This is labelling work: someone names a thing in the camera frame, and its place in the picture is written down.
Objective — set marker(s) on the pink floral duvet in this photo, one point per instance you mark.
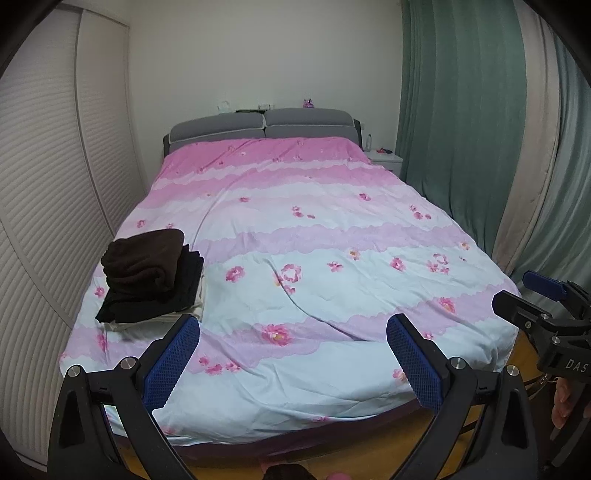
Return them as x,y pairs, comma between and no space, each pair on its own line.
323,254

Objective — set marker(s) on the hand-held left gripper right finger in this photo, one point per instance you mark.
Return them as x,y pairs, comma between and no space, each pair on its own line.
415,364

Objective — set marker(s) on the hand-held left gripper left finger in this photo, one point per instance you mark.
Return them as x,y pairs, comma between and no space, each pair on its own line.
171,364

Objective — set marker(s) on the white nightstand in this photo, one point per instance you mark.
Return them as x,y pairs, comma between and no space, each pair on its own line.
385,161

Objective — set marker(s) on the beige curtain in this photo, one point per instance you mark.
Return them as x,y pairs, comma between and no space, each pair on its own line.
526,184

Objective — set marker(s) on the person's right hand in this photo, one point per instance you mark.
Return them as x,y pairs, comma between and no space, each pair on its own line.
562,401

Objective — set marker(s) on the beige folded clothes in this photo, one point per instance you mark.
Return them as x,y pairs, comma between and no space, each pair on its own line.
196,309

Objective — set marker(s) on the grey upholstered bed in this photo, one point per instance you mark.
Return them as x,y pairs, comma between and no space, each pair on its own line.
304,122

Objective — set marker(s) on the brown fleece pants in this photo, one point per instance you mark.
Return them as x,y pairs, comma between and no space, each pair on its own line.
143,263

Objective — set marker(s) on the small purple toy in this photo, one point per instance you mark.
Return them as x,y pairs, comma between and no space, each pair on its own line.
308,103

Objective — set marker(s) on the green curtain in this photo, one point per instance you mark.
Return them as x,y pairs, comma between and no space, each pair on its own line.
568,207
452,115

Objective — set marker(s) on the black folded clothes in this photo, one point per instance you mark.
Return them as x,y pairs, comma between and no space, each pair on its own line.
184,281

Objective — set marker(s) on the pink slipper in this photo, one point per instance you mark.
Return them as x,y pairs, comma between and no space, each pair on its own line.
339,475

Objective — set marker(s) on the white louvered wardrobe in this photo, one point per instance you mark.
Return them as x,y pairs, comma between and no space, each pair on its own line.
55,184

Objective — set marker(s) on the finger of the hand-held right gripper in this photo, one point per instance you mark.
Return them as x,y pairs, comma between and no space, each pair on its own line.
547,285
517,307

